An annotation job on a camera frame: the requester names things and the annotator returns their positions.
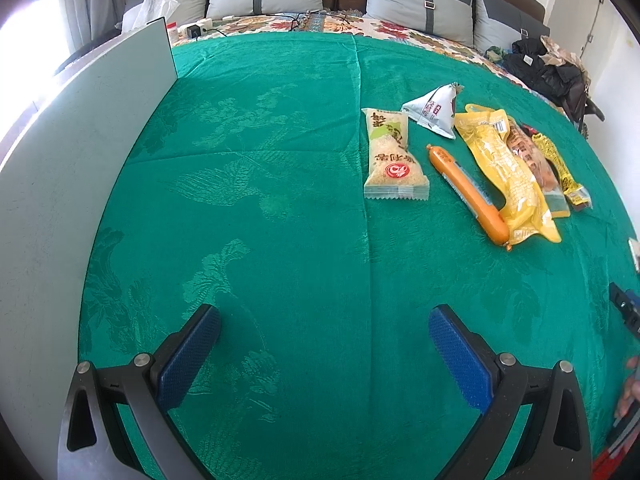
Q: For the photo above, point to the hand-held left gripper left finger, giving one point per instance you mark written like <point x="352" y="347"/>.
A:
<point x="187" y="355"/>

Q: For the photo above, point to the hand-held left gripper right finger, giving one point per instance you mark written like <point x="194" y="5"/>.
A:
<point x="457" y="355"/>

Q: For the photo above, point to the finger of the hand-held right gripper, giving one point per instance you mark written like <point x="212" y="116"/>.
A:
<point x="622" y="302"/>

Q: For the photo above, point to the narrow yellow black packet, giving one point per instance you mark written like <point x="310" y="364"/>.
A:
<point x="557" y="165"/>

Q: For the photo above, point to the orange sausage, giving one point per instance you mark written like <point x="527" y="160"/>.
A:
<point x="465" y="190"/>

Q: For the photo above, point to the clear packet of round nuts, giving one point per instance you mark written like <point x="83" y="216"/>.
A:
<point x="532" y="160"/>

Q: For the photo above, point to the yellow snack packet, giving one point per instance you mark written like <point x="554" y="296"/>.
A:
<point x="505" y="175"/>

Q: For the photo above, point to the white cardboard box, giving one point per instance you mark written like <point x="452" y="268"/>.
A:
<point x="75" y="185"/>

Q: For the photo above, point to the beige rice cracker packet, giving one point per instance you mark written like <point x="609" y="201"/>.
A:
<point x="392" y="160"/>

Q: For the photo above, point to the white triangular snack packet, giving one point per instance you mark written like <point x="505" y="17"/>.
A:
<point x="432" y="110"/>

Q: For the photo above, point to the person's right hand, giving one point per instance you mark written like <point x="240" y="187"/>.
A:
<point x="631" y="395"/>

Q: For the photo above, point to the white flat card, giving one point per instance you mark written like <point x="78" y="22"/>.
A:
<point x="635" y="255"/>

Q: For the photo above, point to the green blanket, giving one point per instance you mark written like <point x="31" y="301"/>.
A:
<point x="280" y="160"/>

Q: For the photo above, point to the black jacket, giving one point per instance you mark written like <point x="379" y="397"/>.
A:
<point x="545" y="72"/>

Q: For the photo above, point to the beige patterned cloth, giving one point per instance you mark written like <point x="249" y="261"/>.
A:
<point x="560" y="50"/>

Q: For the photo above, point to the small green cloth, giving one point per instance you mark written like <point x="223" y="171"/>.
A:
<point x="495" y="53"/>

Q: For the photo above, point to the white bottle with red cap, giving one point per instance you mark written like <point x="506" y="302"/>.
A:
<point x="172" y="34"/>

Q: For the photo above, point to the black charger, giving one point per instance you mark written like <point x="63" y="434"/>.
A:
<point x="195" y="32"/>

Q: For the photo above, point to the white power strip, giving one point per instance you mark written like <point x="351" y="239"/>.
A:
<point x="205" y="24"/>

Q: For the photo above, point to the floral bed sheet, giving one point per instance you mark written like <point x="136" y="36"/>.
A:
<point x="400" y="27"/>

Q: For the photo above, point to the clear plastic bag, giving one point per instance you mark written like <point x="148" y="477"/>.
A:
<point x="152" y="7"/>

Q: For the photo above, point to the grey curtain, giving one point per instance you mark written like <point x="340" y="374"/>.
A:
<point x="85" y="15"/>

